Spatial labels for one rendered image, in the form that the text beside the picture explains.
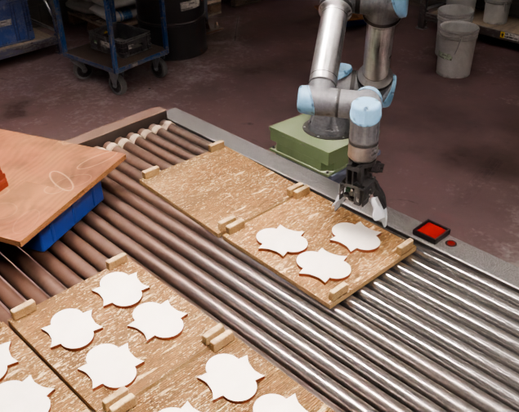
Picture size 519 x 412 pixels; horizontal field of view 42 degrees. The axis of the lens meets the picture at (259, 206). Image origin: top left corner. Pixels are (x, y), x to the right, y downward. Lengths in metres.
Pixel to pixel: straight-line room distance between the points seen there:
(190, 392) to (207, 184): 0.85
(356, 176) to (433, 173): 2.42
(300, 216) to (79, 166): 0.68
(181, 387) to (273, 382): 0.19
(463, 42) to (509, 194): 1.71
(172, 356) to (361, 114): 0.72
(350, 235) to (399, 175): 2.23
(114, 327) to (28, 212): 0.46
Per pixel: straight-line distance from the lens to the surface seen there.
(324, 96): 1.78
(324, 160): 2.29
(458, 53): 5.46
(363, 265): 1.81
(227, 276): 1.80
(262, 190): 2.11
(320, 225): 1.95
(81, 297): 1.76
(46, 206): 1.95
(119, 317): 1.68
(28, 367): 1.62
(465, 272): 1.87
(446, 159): 4.33
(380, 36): 2.12
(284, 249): 1.84
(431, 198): 3.92
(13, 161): 2.21
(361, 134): 1.69
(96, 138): 2.49
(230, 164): 2.26
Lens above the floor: 2.04
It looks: 33 degrees down
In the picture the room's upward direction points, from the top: 1 degrees counter-clockwise
